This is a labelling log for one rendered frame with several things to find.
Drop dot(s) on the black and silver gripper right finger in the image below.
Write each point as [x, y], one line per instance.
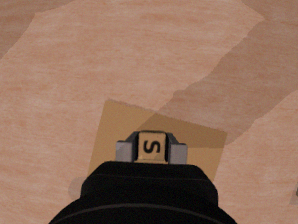
[175, 152]

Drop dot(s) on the tan flat mat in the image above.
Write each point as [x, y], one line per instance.
[118, 121]

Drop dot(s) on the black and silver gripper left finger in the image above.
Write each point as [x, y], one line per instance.
[127, 151]

